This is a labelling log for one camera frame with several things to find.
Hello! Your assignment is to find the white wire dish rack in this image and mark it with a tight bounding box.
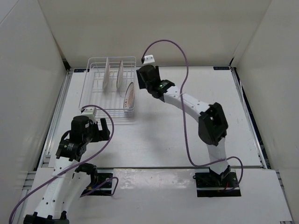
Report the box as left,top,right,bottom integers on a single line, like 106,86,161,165
79,56,136,119

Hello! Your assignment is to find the white plate left in rack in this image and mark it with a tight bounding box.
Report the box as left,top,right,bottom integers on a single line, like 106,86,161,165
102,57,110,90

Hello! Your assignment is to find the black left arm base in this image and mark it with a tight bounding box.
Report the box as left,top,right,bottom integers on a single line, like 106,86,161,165
81,173,113,196

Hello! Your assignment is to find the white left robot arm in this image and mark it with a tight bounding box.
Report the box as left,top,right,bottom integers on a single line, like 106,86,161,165
23,115,110,224

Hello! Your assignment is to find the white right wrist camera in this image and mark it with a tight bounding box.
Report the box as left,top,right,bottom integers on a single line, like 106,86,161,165
141,55,156,67

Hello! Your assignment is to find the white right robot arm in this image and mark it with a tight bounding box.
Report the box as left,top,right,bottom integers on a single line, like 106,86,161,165
136,65,230,187

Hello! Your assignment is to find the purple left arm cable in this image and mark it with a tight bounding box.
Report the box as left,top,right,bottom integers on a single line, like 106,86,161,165
8,105,119,224

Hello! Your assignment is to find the white plate middle in rack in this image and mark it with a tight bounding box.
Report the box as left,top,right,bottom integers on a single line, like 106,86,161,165
116,60,123,89

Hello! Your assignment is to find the white plate in rack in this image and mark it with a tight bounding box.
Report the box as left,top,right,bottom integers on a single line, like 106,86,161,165
102,57,110,90
116,60,123,89

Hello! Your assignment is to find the white plate orange sun pattern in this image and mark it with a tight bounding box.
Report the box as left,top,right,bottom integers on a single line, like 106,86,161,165
123,82,135,109

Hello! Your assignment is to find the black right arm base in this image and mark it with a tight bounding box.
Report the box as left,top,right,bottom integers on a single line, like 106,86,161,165
193,172,241,197

